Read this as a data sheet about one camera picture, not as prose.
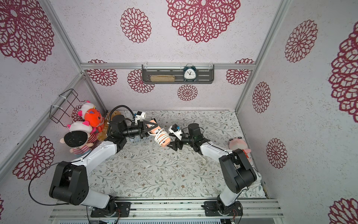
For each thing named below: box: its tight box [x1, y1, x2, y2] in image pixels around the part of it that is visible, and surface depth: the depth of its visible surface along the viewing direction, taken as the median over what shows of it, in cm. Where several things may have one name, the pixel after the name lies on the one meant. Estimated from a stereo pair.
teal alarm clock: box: [183, 64, 198, 83], surface depth 92 cm
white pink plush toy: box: [77, 100, 96, 120], surface depth 97 cm
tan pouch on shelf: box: [150, 74, 176, 83], surface depth 90 cm
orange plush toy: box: [84, 108, 105, 132], surface depth 90 cm
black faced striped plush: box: [59, 120, 98, 155], surface depth 83 cm
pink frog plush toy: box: [228, 136, 253, 163], surface depth 93 cm
